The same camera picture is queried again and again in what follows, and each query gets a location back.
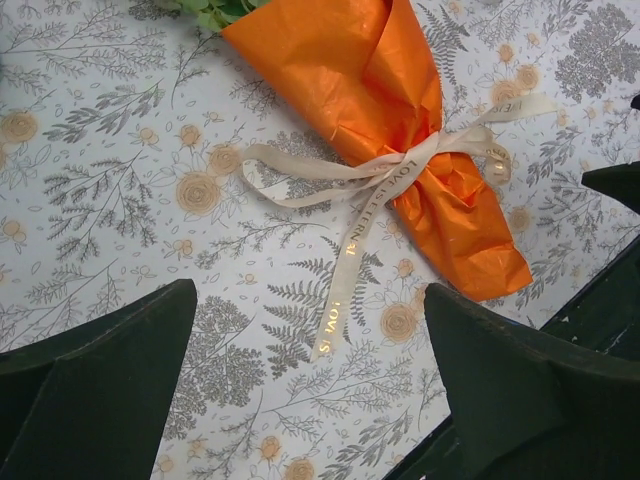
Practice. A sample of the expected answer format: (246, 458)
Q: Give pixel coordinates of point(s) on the pink rose stem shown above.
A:
(215, 15)

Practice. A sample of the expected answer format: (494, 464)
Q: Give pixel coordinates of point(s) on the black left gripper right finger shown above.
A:
(528, 405)

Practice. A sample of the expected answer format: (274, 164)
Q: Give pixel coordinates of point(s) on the floral patterned table mat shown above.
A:
(121, 124)

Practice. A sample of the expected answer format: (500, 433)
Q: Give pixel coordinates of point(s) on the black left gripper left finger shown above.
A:
(92, 402)

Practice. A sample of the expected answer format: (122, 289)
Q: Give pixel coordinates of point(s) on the orange wrapping paper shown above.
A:
(362, 75)

